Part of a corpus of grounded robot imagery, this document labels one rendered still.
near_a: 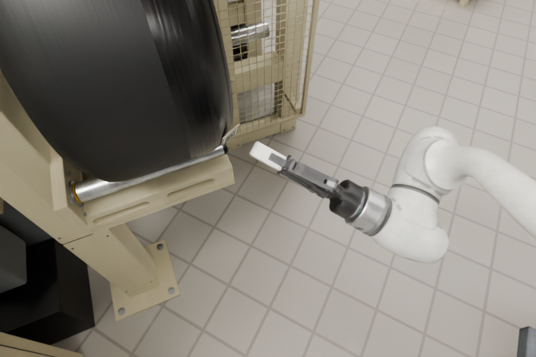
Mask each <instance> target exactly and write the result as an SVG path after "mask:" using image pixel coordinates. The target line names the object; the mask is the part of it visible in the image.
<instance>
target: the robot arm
mask: <svg viewBox="0 0 536 357"><path fill-rule="evenodd" d="M249 155H250V156H252V157H254V158H256V159H257V160H259V161H261V162H263V163H265V164H266V165H268V166H270V167H273V168H274V169H275V170H277V171H278V172H277V174H278V175H279V174H282V175H285V176H286V177H287V178H289V179H291V180H293V181H294V182H296V183H297V184H299V185H301V186H303V187H305V188H306V189H307V190H308V191H310V192H311V193H315V194H316V195H317V196H318V197H320V198H329V200H330V204H329V209H330V211H331V212H333V213H335V214H336V215H338V216H340V217H342V218H344V219H345V223H346V224H349V225H351V226H353V228H355V229H357V230H359V231H361V232H362V233H363V234H365V235H368V236H370V237H371V238H372V239H373V240H374V241H375V242H376V243H377V244H378V245H380V246H381V247H383V248H385V249H386V250H388V251H390V252H391V253H394V254H395V255H398V256H400V257H403V258H406V259H409V260H411V261H417V262H423V263H427V264H431V263H435V262H437V261H438V260H440V259H441V258H442V257H443V256H444V254H445V253H446V252H447V249H448V246H449V238H448V236H447V233H446V231H445V230H444V228H443V227H442V225H441V224H440V223H438V207H439V203H440V200H441V198H442V197H443V196H444V195H448V194H449V193H450V192H451V191H452V190H454V189H456V188H458V187H460V186H461V185H463V183H464V182H465V180H466V178H467V177H472V178H473V179H474V180H476V181H477V182H478V183H479V184H480V185H481V187H482V188H483V189H484V190H485V191H486V192H487V193H488V194H489V195H490V196H491V197H492V198H493V199H494V200H495V201H496V202H497V203H498V204H499V205H500V206H501V207H502V208H503V209H504V210H505V211H506V212H507V213H508V214H509V215H510V216H511V217H512V218H513V219H514V220H515V221H516V222H517V223H518V224H519V225H520V226H521V227H522V228H523V229H524V230H525V231H526V232H527V233H529V234H530V235H531V236H532V237H534V238H535V239H536V181H535V180H533V179H532V178H531V177H529V176H528V175H526V174H525V173H523V172H522V171H520V170H519V169H518V168H516V167H514V166H513V165H511V164H510V163H508V162H507V161H506V160H504V159H502V158H501V157H499V156H498V155H496V154H494V153H492V152H490V151H488V150H485V149H482V148H479V147H460V146H459V145H458V142H457V139H456V138H455V136H454V134H453V133H452V132H451V131H449V130H447V129H446V128H444V127H439V126H431V127H424V128H422V129H420V130H419V131H418V132H417V133H416V134H415V135H414V136H413V137H412V138H411V139H410V140H409V142H408V144H407V145H406V147H405V149H404V151H403V153H402V155H401V157H400V160H399V162H398V164H397V167H396V171H395V174H394V177H393V181H392V186H391V188H390V190H389V192H388V194H387V195H384V194H381V193H379V192H377V191H376V190H374V189H372V188H370V187H369V186H363V187H361V186H359V185H357V184H356V183H354V182H352V181H350V180H348V179H346V180H344V181H342V182H341V183H340V184H338V182H339V180H337V179H336V178H332V177H330V176H328V175H325V174H323V173H321V172H320V171H317V170H315V169H313V168H311V167H308V166H306V165H305V164H303V163H300V162H298V161H297V160H296V159H290V158H291V155H288V156H287V157H285V156H284V155H281V154H280V153H278V152H276V151H274V150H273V149H271V148H269V147H267V146H265V145H264V144H262V143H260V142H258V141H256V142H255V144H254V146H253V147H252V149H251V151H250V154H249Z"/></svg>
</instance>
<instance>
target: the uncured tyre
mask: <svg viewBox="0 0 536 357"><path fill-rule="evenodd" d="M0 69H1V71H2V73H3V75H4V77H5V78H6V80H7V82H8V84H9V86H10V87H11V89H12V90H13V92H14V94H15V96H16V97H17V98H18V101H19V102H20V104H21V105H22V107H23V108H24V110H25V111H26V113H27V115H28V116H29V118H30V119H31V120H32V121H33V123H34V125H35V126H36V127H37V129H38V130H39V132H40V133H41V134H42V135H43V137H44V138H45V139H46V141H47V142H48V143H49V145H50V146H51V147H52V148H53V149H54V150H55V151H56V152H57V153H58V154H59V155H60V156H61V157H62V158H63V159H64V160H65V161H66V162H67V163H68V164H69V165H70V166H72V167H73V168H75V169H77V170H78V171H81V172H83V173H86V174H87V175H91V176H93V177H95V178H98V179H101V180H103V181H106V182H126V181H130V180H133V179H137V178H139V177H142V176H145V175H149V174H151V173H154V172H157V171H161V170H163V169H166V168H169V167H173V166H175V165H178V164H181V163H185V162H187V161H190V160H193V159H197V158H199V157H202V156H205V155H208V154H209V153H210V152H212V151H213V150H214V149H216V148H217V147H219V146H220V144H221V143H222V138H223V137H224V136H225V135H226V134H227V132H228V130H229V128H230V127H231V125H232V121H233V98H232V91H231V79H230V74H229V69H228V64H227V56H226V52H225V48H224V44H223V37H222V34H221V29H220V26H219V20H218V17H217V13H216V10H215V4H214V1H213V0H0Z"/></svg>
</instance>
